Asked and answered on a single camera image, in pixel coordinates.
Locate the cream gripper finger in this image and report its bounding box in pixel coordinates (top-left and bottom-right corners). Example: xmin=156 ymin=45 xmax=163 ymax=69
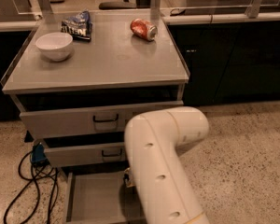
xmin=123 ymin=168 xmax=134 ymax=188

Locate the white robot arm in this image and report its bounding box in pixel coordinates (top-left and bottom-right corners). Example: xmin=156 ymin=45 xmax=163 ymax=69
xmin=124 ymin=106 xmax=210 ymax=224

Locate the grey bottom drawer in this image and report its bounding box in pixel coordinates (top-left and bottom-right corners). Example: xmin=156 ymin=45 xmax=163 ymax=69
xmin=63 ymin=171 xmax=147 ymax=224

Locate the grey drawer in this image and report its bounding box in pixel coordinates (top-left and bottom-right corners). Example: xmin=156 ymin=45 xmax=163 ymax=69
xmin=63 ymin=171 xmax=147 ymax=224
xmin=44 ymin=142 xmax=126 ymax=167
xmin=20 ymin=101 xmax=183 ymax=139

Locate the grey top drawer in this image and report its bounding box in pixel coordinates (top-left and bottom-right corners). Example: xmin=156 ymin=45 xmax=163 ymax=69
xmin=20 ymin=101 xmax=183 ymax=139

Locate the grey middle drawer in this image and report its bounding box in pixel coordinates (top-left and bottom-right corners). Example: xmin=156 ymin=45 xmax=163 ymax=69
xmin=44 ymin=142 xmax=126 ymax=167

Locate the grey drawer cabinet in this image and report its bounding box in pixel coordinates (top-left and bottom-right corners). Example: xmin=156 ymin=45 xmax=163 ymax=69
xmin=0 ymin=8 xmax=190 ymax=224

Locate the blue power adapter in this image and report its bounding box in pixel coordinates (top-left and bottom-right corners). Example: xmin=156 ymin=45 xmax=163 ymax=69
xmin=30 ymin=143 xmax=48 ymax=166

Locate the white ceramic bowl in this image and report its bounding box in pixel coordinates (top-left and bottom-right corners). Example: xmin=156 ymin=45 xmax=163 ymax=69
xmin=35 ymin=32 xmax=73 ymax=62

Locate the red soda can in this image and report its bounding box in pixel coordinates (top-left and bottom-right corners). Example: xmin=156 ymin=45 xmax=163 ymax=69
xmin=130 ymin=19 xmax=158 ymax=41

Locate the dark low cabinet right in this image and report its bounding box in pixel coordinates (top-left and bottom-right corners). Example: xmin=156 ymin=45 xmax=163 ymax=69
xmin=168 ymin=21 xmax=280 ymax=106

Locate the dark low cabinet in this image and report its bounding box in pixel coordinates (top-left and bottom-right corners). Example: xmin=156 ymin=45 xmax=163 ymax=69
xmin=168 ymin=21 xmax=280 ymax=106
xmin=0 ymin=31 xmax=32 ymax=123

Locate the blue chip bag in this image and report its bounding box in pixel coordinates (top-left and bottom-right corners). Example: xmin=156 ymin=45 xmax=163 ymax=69
xmin=61 ymin=10 xmax=92 ymax=42

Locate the dark low cabinet left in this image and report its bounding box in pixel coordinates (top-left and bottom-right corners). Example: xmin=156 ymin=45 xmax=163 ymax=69
xmin=0 ymin=31 xmax=32 ymax=123

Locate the black middle drawer handle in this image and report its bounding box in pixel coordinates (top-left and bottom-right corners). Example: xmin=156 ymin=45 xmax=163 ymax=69
xmin=101 ymin=148 xmax=122 ymax=158

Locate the black drawer handle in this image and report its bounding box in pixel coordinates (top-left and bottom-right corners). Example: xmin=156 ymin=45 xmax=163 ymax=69
xmin=101 ymin=148 xmax=122 ymax=158
xmin=92 ymin=114 xmax=119 ymax=123

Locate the black top drawer handle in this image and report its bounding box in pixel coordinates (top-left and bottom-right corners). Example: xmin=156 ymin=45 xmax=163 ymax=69
xmin=92 ymin=114 xmax=119 ymax=123

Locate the black floor cable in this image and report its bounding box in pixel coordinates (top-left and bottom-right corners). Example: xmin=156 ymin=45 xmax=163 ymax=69
xmin=3 ymin=150 xmax=60 ymax=224

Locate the metal post right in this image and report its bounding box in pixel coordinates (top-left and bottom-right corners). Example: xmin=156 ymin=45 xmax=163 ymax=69
xmin=245 ymin=0 xmax=262 ymax=19

